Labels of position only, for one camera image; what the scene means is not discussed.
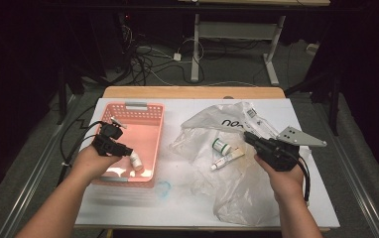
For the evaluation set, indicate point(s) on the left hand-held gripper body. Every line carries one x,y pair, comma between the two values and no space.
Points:
109,147

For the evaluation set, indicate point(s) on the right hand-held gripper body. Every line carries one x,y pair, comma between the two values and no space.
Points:
277,152

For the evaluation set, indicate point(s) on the pink perforated plastic basket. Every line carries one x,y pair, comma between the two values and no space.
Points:
144,132

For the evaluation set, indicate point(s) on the white ointment tube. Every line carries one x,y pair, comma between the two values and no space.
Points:
227,160

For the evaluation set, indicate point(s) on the clear plastic bag yellow face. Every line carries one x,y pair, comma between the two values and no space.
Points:
237,198

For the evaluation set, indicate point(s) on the person's left hand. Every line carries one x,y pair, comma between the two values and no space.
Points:
90,163

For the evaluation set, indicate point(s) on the person's right hand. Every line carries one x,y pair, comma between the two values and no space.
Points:
286,185

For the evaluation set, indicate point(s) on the dark round table grommet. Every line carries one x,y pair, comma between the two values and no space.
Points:
227,97

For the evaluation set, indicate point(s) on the black stand leg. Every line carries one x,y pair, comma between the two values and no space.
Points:
334,105
62,99

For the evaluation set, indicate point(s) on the white table board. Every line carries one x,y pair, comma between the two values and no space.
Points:
184,211

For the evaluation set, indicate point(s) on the white-framed desk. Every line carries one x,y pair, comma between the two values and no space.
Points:
237,30

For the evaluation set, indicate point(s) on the white power adapter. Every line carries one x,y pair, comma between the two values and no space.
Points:
177,57

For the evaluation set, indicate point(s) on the metal floor rail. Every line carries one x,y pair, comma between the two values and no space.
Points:
28,188
359,185

